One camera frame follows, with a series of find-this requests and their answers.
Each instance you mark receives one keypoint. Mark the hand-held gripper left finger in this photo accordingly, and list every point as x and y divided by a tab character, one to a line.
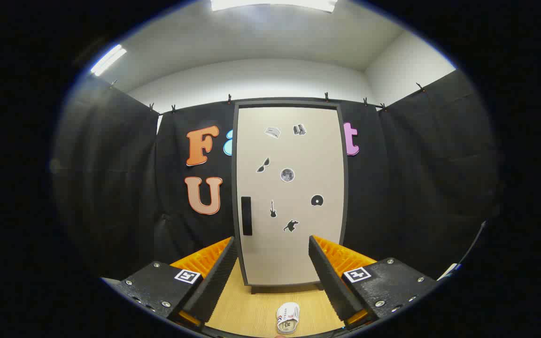
214	281

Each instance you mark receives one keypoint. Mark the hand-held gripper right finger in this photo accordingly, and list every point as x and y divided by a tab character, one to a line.
331	281

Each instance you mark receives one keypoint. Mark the white canvas shoe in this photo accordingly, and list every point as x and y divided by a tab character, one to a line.
288	317

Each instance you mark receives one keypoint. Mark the light grey shoe cabinet door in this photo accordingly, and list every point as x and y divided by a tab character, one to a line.
294	155

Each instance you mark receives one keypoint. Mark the dark grey shoe cabinet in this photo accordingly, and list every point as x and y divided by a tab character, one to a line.
289	103

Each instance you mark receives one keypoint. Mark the white sheet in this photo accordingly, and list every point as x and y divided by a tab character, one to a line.
109	281

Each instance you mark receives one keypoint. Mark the white flat object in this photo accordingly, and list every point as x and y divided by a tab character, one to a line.
449	271

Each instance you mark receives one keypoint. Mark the black backdrop cloth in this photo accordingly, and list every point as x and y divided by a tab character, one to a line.
111	188

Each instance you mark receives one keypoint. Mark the row of black cloth clips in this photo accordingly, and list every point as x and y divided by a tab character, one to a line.
228	99

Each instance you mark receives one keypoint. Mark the narrow ceiling light strip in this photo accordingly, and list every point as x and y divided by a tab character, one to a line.
108	60

